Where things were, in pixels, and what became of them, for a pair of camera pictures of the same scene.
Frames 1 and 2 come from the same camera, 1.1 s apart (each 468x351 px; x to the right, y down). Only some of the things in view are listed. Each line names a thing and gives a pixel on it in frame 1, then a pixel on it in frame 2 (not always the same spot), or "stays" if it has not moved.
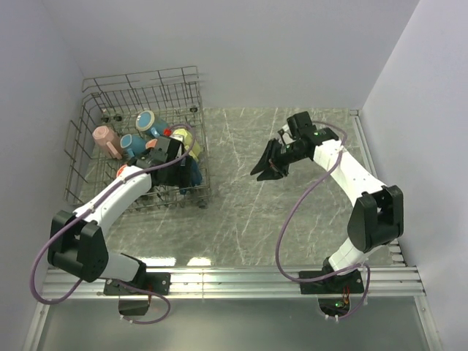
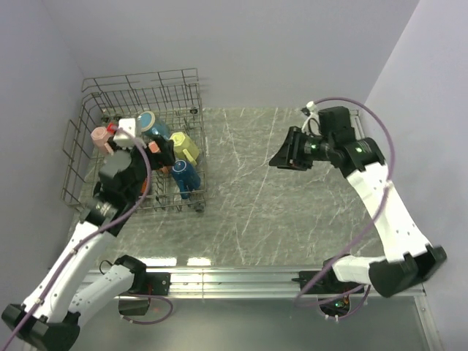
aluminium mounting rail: (242, 282) stays
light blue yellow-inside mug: (145, 121) stays
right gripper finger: (273, 173) → (305, 167)
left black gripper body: (177, 177) → (141, 164)
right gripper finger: (270, 152) → (287, 154)
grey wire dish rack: (152, 121) stays
